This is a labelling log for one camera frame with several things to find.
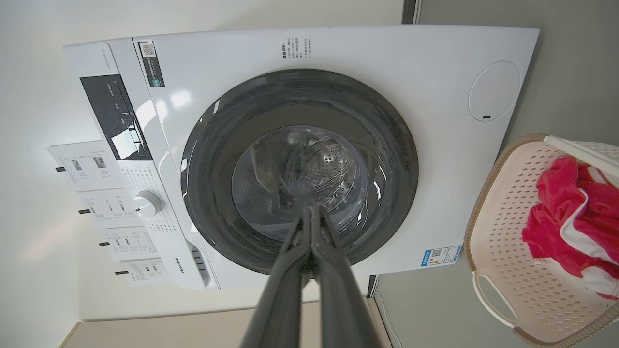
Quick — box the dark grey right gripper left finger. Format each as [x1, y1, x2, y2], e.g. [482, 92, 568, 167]
[240, 206, 314, 348]

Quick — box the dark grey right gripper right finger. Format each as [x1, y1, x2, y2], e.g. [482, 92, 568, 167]
[313, 206, 381, 348]

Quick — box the cream perforated laundry basket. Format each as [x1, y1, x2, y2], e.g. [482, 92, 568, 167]
[463, 134, 619, 348]

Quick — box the blue energy label sticker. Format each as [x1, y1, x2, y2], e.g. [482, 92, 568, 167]
[421, 245, 462, 267]

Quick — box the black round washing machine door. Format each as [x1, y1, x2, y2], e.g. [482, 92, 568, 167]
[180, 69, 419, 276]

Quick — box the white instruction sheet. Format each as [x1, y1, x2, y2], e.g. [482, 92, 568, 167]
[116, 259, 170, 286]
[77, 188, 146, 230]
[99, 226, 160, 262]
[47, 140, 126, 194]

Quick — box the white washing machine control knob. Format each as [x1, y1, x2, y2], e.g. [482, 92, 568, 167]
[133, 190, 163, 217]

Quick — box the white front-load washing machine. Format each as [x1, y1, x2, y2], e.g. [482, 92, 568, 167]
[63, 25, 540, 291]

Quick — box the small printed text sticker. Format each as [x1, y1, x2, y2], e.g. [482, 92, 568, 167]
[282, 36, 312, 59]

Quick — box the red and white garment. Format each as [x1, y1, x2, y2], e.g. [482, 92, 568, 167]
[521, 156, 619, 300]

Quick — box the black washing machine display panel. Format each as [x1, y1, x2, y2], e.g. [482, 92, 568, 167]
[80, 74, 153, 161]

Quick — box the black QR code sticker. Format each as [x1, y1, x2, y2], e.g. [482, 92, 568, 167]
[139, 41, 165, 87]

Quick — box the round white filter cover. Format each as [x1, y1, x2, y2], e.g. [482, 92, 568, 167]
[468, 60, 521, 121]

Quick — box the white floor cable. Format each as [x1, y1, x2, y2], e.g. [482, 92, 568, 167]
[372, 292, 403, 348]

